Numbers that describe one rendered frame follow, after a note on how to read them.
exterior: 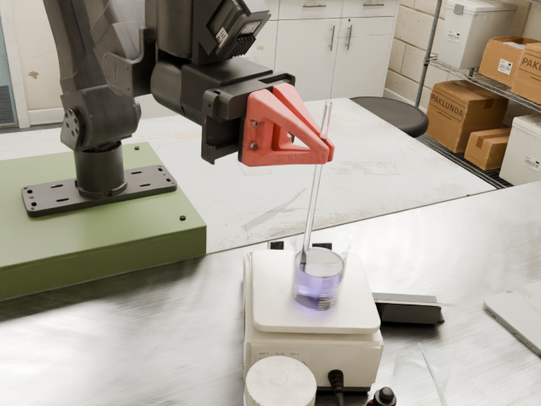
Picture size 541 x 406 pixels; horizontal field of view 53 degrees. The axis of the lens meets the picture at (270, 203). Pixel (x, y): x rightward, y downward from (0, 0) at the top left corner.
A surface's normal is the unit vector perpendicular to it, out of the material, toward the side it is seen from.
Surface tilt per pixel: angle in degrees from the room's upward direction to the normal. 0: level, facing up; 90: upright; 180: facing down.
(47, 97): 90
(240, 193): 0
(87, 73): 67
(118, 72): 90
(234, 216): 0
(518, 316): 0
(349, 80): 90
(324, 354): 90
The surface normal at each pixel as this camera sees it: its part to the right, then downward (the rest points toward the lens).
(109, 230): 0.07, -0.86
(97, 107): 0.67, 0.04
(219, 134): 0.72, 0.43
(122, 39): 0.59, -0.23
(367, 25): 0.45, 0.48
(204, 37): -0.68, 0.33
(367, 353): 0.04, 0.51
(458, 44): -0.87, 0.23
